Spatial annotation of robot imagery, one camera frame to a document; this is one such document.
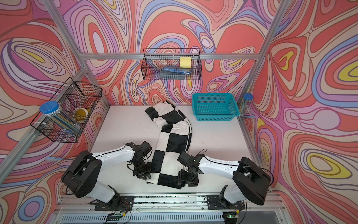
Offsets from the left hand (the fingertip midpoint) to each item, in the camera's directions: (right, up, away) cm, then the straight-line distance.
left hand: (151, 178), depth 81 cm
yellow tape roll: (-40, +38, -3) cm, 55 cm away
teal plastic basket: (+47, +45, +38) cm, 75 cm away
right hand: (+19, -4, -3) cm, 20 cm away
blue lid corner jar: (+67, +51, +21) cm, 87 cm away
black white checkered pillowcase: (+13, +21, +17) cm, 30 cm away
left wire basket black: (-47, +49, -1) cm, 68 cm away
